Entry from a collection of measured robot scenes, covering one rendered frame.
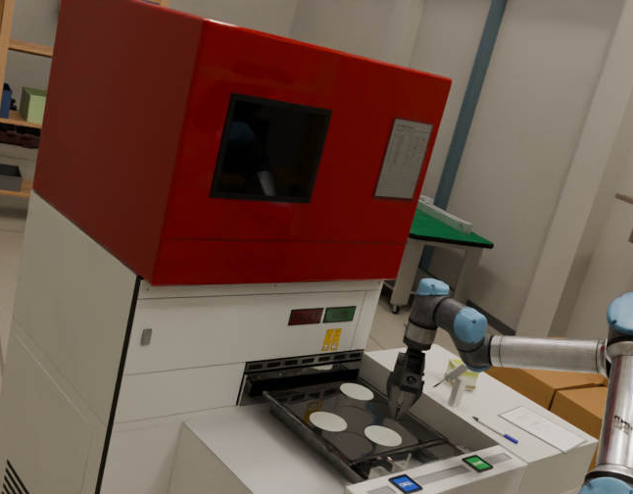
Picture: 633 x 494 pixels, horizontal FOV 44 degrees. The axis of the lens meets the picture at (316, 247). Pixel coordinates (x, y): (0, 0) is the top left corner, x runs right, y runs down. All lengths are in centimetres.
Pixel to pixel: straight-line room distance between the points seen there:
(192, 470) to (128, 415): 23
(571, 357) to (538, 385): 237
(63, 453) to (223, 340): 54
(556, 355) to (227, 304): 80
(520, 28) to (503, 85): 47
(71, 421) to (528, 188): 468
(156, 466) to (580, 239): 401
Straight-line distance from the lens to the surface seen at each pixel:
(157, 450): 210
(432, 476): 187
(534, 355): 188
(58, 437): 227
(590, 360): 186
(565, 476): 231
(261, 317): 207
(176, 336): 194
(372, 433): 209
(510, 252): 632
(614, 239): 560
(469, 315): 182
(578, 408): 409
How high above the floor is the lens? 183
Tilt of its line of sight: 15 degrees down
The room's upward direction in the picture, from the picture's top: 14 degrees clockwise
